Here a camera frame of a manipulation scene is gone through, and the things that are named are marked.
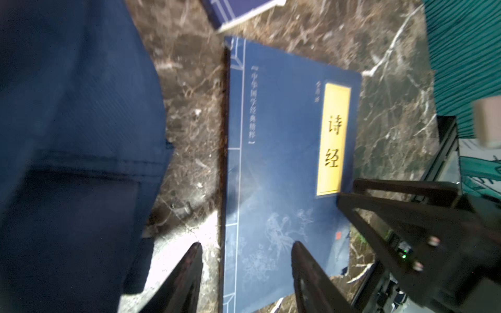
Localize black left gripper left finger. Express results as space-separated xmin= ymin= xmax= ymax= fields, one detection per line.
xmin=140 ymin=242 xmax=203 ymax=313

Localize blue book yellow label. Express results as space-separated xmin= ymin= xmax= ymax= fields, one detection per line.
xmin=222 ymin=37 xmax=362 ymax=312

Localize purple book yellow label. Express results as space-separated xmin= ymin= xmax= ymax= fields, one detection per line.
xmin=201 ymin=0 xmax=287 ymax=32

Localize navy blue school backpack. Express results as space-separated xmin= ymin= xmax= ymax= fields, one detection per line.
xmin=1 ymin=1 xmax=174 ymax=312

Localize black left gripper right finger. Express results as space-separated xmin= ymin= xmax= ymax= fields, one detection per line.
xmin=291 ymin=241 xmax=356 ymax=313

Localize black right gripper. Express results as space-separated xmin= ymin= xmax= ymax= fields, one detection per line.
xmin=337 ymin=179 xmax=500 ymax=312

